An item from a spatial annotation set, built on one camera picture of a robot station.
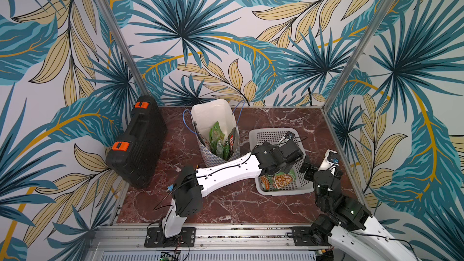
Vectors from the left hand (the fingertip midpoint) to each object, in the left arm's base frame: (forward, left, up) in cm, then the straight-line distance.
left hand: (276, 155), depth 76 cm
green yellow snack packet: (+19, +28, -12) cm, 36 cm away
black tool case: (-3, +58, +1) cm, 58 cm away
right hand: (-3, -15, +3) cm, 16 cm away
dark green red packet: (+9, +38, -18) cm, 43 cm away
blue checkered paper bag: (+21, +32, +2) cm, 38 cm away
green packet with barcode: (-7, +3, -14) cm, 16 cm away
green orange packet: (+5, +23, -5) cm, 24 cm away
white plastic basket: (+18, +5, -12) cm, 23 cm away
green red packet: (-3, -6, -18) cm, 19 cm away
